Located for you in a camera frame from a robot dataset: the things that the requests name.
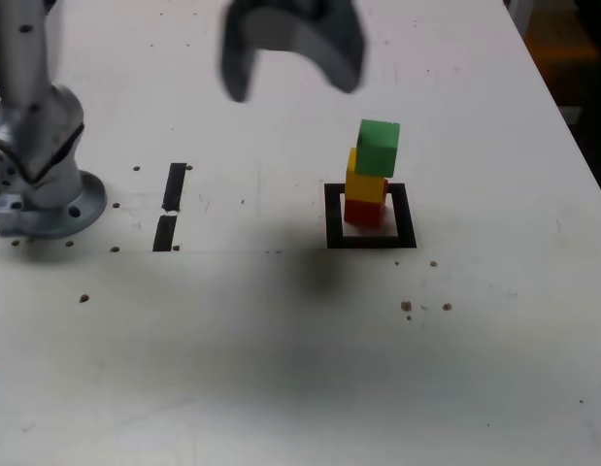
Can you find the yellow cube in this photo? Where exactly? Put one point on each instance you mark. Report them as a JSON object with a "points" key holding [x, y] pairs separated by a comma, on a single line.
{"points": [[363, 189]]}

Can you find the red cube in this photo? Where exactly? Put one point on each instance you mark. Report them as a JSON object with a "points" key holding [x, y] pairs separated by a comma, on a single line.
{"points": [[360, 213]]}

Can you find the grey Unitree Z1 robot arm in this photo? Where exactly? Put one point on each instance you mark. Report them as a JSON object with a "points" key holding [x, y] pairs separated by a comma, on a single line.
{"points": [[28, 73]]}

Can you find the green cube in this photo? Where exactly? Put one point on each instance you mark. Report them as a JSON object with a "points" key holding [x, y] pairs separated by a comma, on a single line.
{"points": [[377, 150]]}

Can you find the black tape square outline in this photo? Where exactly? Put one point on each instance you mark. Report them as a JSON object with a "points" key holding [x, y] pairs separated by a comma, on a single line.
{"points": [[331, 218]]}

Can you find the black tape strip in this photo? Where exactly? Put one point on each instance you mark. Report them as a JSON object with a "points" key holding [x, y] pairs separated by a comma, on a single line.
{"points": [[174, 184]]}

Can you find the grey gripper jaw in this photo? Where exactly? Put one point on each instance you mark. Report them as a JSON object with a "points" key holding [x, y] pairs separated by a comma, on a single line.
{"points": [[234, 63], [339, 53]]}

